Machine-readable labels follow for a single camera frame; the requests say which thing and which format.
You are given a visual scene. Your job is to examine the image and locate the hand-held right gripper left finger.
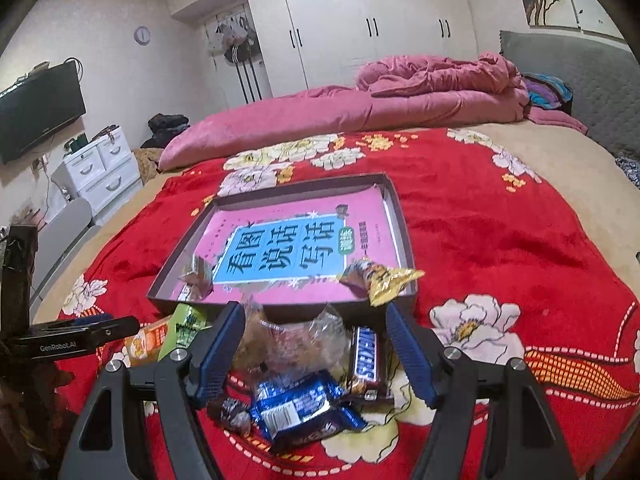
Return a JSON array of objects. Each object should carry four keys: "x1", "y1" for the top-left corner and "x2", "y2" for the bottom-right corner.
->
[{"x1": 57, "y1": 301, "x2": 247, "y2": 480}]

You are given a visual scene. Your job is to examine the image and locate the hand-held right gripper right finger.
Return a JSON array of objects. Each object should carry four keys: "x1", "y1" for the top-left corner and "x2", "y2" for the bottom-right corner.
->
[{"x1": 385, "y1": 302, "x2": 583, "y2": 480}]

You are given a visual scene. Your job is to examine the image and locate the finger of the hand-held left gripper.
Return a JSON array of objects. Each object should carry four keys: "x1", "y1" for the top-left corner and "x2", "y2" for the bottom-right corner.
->
[{"x1": 7, "y1": 314, "x2": 142, "y2": 361}]

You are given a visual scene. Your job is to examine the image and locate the brown chocolate bar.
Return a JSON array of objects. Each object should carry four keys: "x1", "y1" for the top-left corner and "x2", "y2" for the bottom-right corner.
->
[{"x1": 342, "y1": 325, "x2": 393, "y2": 401}]

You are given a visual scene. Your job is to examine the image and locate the light green snack packet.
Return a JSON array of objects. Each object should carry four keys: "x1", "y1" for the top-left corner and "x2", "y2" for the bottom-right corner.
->
[{"x1": 159, "y1": 302, "x2": 211, "y2": 361}]

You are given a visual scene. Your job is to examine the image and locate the small dark candy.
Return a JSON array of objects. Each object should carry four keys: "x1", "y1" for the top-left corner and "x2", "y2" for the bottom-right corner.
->
[{"x1": 207, "y1": 395, "x2": 252, "y2": 436}]

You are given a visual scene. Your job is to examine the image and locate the orange snack packet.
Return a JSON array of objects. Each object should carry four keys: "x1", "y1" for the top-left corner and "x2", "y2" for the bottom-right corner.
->
[{"x1": 122, "y1": 316, "x2": 173, "y2": 367}]

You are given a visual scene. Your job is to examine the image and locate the clear bag of pastry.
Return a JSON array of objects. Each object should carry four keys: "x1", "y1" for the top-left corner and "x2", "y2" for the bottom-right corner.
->
[{"x1": 232, "y1": 300, "x2": 353, "y2": 378}]

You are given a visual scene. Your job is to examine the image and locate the yellow snack packet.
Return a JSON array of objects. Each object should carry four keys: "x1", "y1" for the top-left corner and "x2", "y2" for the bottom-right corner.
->
[{"x1": 337, "y1": 256, "x2": 426, "y2": 307}]

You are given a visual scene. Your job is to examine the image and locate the small brown candy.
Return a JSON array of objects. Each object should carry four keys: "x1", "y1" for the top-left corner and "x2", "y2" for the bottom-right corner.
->
[{"x1": 178, "y1": 255, "x2": 216, "y2": 301}]

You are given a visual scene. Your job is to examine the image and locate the blue wafer packet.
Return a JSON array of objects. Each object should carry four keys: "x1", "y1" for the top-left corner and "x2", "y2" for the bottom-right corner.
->
[{"x1": 249, "y1": 370, "x2": 368, "y2": 453}]

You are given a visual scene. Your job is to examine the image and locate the shallow dark cardboard box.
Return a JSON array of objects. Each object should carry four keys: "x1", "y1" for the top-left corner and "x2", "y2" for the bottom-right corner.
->
[{"x1": 146, "y1": 172, "x2": 418, "y2": 321}]

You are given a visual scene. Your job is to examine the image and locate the pink book with blue label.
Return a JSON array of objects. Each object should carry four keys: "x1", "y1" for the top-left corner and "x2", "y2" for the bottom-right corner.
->
[{"x1": 192, "y1": 185, "x2": 401, "y2": 306}]

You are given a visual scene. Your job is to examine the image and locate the red floral blanket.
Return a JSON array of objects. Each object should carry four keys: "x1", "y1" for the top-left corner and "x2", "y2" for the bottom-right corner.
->
[{"x1": 30, "y1": 127, "x2": 640, "y2": 480}]

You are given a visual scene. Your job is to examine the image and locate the white drawer cabinet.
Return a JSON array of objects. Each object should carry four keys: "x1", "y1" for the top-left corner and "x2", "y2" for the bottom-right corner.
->
[{"x1": 51, "y1": 126, "x2": 143, "y2": 218}]

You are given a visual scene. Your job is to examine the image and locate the black television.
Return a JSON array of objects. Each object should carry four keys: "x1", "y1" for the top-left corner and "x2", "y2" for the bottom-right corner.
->
[{"x1": 0, "y1": 62, "x2": 87, "y2": 165}]

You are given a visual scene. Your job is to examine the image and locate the brown fuzzy blanket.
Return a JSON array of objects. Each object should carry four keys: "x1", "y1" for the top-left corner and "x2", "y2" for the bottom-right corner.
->
[{"x1": 131, "y1": 147, "x2": 166, "y2": 186}]

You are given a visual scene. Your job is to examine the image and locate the dark clothes pile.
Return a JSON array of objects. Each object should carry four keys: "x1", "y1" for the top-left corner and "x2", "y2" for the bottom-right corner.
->
[{"x1": 141, "y1": 113, "x2": 191, "y2": 148}]

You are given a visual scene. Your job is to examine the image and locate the beige bed sheet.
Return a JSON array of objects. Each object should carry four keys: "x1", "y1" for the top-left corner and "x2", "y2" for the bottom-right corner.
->
[{"x1": 30, "y1": 120, "x2": 640, "y2": 321}]

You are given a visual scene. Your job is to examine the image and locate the pink quilt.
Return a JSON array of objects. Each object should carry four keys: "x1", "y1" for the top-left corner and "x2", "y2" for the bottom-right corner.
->
[{"x1": 157, "y1": 51, "x2": 588, "y2": 171}]

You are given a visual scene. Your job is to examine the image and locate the blue patterned cloth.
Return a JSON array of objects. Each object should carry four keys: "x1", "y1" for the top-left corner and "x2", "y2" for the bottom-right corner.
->
[{"x1": 614, "y1": 152, "x2": 640, "y2": 186}]

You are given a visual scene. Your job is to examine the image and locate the colourful striped cloth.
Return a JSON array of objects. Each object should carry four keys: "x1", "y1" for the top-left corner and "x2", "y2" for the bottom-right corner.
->
[{"x1": 522, "y1": 72, "x2": 573, "y2": 111}]

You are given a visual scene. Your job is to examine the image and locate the grey quilted headboard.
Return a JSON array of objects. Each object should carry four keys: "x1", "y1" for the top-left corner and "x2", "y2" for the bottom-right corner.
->
[{"x1": 500, "y1": 30, "x2": 640, "y2": 161}]

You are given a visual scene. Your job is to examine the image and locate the white wardrobe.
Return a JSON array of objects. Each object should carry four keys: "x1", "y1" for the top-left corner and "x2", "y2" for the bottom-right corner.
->
[{"x1": 167, "y1": 0, "x2": 481, "y2": 106}]

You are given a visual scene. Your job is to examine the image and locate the hanging bags and straps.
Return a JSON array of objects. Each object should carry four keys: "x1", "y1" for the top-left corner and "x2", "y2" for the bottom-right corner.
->
[{"x1": 207, "y1": 15, "x2": 263, "y2": 103}]

